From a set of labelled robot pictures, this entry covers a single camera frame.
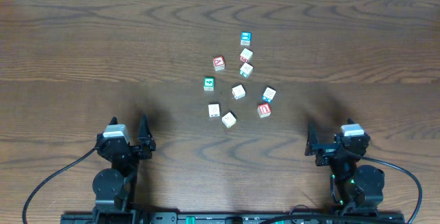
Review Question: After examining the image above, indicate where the red U wooden block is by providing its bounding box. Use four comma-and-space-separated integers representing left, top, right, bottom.
257, 103, 272, 118

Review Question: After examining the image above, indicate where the blue-edged number 3 block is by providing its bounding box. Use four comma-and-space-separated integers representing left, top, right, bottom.
262, 87, 276, 103

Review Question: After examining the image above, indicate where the cream block with yellow side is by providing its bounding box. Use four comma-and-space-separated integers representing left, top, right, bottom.
208, 104, 221, 117

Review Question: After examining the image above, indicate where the plain cream wooden block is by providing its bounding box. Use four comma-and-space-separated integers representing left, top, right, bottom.
232, 85, 246, 100

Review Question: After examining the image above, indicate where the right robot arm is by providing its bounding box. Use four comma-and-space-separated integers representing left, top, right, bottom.
305, 119, 384, 216

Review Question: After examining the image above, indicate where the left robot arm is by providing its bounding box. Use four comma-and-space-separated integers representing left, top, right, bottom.
92, 115, 156, 213

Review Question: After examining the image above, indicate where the green 4 wooden block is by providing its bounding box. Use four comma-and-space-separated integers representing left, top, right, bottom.
203, 77, 215, 91

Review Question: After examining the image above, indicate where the green J wooden block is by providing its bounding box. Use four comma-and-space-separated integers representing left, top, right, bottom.
239, 63, 254, 78

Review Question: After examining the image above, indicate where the red A wooden block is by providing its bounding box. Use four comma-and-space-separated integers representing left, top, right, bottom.
212, 56, 226, 71

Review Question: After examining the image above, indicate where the red M wooden block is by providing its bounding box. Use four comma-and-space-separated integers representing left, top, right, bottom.
239, 48, 254, 63

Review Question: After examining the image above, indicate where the blue-top wooden block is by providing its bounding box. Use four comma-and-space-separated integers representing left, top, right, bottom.
240, 32, 252, 46

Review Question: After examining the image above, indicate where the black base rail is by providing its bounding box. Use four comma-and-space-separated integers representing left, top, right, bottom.
60, 210, 406, 224

